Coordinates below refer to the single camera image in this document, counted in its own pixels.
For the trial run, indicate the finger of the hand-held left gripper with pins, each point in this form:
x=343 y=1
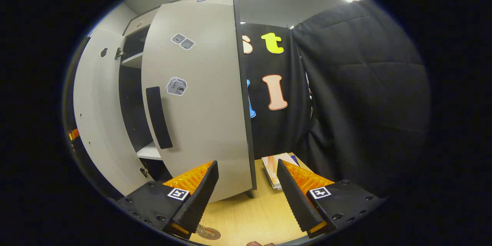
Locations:
x=73 y=134

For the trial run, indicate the grey and black cabinet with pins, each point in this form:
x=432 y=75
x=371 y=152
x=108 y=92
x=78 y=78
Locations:
x=132 y=115

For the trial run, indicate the round brown coaster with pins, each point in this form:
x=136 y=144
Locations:
x=214 y=235

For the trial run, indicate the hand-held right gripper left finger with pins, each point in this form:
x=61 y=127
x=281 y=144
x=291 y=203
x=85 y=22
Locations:
x=198 y=203

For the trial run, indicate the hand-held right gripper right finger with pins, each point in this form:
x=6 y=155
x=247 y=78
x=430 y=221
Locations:
x=298 y=200

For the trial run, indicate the grey cabinet door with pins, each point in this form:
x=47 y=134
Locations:
x=100 y=115
x=207 y=123

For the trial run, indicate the stack of light booklets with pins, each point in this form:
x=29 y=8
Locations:
x=275 y=169

